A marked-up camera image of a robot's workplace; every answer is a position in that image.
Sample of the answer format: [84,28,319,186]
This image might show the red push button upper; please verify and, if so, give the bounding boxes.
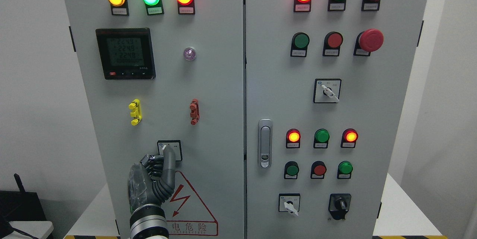
[322,31,344,57]

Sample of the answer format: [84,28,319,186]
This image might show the red push button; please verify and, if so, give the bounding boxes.
[322,31,344,57]
[310,161,327,179]

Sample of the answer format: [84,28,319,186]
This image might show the white box device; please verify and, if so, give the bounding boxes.
[10,222,54,239]

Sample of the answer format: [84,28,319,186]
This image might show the silver door lock handle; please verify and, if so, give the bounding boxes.
[258,119,273,168]

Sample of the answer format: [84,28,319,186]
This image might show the red lit indicator light left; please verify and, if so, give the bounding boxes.
[177,0,195,15]

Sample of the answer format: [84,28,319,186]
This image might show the yellow terminal connector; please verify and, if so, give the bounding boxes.
[128,99,142,126]

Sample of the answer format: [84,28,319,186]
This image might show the green indicator lower middle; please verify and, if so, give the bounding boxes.
[313,128,329,149]

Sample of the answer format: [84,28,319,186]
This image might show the black router with antenna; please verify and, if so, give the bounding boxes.
[0,173,46,239]

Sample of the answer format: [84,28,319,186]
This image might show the green indicator lower right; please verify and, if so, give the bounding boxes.
[337,161,353,179]

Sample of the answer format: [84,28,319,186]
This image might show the red triangle danger warning sticker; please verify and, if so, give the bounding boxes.
[162,171,219,237]

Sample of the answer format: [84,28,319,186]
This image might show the red push button lower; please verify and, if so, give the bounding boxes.
[310,161,327,179]

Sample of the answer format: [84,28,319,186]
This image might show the green push button upper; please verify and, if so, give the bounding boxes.
[290,32,310,57]

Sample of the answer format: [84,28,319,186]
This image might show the small clear purple indicator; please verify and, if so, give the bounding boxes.
[183,47,197,61]

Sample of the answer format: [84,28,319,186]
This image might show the green lit indicator light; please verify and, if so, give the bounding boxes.
[143,0,164,16]

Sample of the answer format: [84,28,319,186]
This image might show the green push button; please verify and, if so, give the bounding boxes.
[284,161,299,179]
[290,32,310,57]

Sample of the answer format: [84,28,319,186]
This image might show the black digital power meter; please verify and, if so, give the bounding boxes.
[95,28,156,80]

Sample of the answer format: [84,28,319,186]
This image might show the grey electrical cabinet door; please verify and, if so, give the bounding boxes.
[65,0,245,239]
[246,0,427,239]

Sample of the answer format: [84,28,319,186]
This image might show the grey electrical cabinet right door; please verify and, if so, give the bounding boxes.
[246,0,427,239]

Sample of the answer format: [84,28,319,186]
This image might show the green push button lower left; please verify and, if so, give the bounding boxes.
[284,161,299,179]

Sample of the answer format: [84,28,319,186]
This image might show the red lit indicator lower right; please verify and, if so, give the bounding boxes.
[341,128,359,149]

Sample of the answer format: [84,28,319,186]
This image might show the white rotary selector switch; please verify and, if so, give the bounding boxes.
[157,140,183,162]
[279,193,300,217]
[313,79,341,103]

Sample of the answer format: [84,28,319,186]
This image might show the grey robotic humanoid hand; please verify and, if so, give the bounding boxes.
[128,145,176,213]

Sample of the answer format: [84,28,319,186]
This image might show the red emergency stop mushroom button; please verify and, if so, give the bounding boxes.
[353,28,384,57]

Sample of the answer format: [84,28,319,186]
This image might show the red terminal connector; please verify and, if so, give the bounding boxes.
[189,99,200,125]

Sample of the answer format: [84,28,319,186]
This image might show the black rotary knob switch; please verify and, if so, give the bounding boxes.
[328,193,352,220]

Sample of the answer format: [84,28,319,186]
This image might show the grey electrical cabinet left door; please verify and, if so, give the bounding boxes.
[65,0,245,239]

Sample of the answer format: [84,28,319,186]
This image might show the yellow indicator light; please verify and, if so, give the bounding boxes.
[108,0,129,16]

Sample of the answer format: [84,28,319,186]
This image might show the red lit indicator lower left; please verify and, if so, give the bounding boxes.
[285,128,300,149]

